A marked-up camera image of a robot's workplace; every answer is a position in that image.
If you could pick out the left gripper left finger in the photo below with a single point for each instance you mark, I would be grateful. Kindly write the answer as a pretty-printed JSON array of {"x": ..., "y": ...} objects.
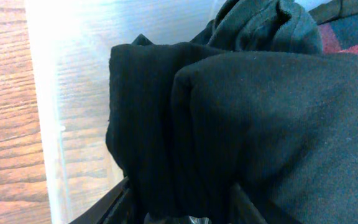
[{"x": 116, "y": 207}]

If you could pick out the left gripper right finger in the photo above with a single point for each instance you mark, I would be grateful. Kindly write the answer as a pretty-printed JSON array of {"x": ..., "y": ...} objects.
[{"x": 248, "y": 206}]

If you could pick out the small black garment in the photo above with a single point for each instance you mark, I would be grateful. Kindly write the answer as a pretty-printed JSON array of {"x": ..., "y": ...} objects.
[{"x": 188, "y": 121}]

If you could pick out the navy blue garment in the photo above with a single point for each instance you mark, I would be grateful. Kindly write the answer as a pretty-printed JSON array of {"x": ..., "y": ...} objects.
[{"x": 249, "y": 26}]

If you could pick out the red blue plaid shirt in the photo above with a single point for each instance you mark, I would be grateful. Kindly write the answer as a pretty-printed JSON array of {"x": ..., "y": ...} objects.
[{"x": 338, "y": 23}]

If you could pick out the clear plastic storage container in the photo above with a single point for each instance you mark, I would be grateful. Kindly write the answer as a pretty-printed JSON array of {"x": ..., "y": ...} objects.
[{"x": 70, "y": 42}]

